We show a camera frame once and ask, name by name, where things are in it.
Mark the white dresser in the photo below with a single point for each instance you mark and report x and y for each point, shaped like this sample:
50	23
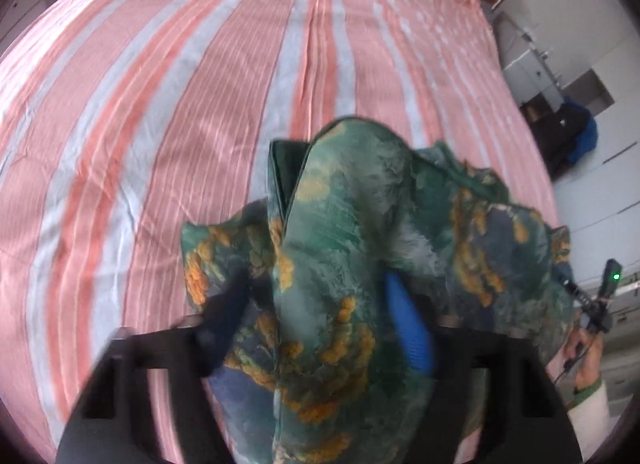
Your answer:
530	63

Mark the green patterned padded jacket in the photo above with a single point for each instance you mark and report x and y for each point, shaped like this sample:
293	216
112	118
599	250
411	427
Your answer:
360	254

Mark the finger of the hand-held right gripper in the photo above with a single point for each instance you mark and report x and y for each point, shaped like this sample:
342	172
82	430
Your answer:
567	276

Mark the blue garment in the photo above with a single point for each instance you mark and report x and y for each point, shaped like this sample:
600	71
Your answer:
587	138

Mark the person's right hand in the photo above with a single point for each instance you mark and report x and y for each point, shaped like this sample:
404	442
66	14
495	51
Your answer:
585	364

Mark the person's right forearm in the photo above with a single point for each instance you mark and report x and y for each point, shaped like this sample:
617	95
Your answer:
592	419

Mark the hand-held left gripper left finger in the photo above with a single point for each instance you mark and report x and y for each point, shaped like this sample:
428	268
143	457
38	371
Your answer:
220	329

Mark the pink striped bed cover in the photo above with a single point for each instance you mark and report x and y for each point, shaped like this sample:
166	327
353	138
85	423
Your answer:
175	93

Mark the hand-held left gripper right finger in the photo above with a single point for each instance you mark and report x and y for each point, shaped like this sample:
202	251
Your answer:
412	334

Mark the white wardrobe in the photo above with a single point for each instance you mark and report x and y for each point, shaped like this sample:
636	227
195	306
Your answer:
600	183

